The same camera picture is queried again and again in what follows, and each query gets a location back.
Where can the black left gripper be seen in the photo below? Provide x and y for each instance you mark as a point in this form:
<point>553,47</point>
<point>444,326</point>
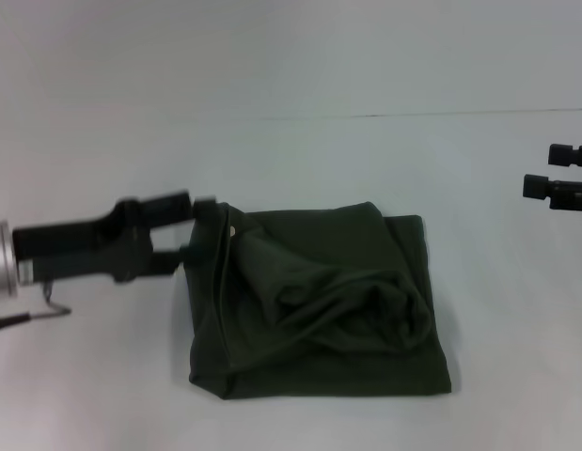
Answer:
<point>83,249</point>

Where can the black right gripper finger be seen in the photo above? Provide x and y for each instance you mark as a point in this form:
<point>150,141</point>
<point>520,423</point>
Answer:
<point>570,156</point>
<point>558,190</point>

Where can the dark green shirt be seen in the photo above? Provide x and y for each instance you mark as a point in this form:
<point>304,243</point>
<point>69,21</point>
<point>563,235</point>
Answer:
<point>319,305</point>

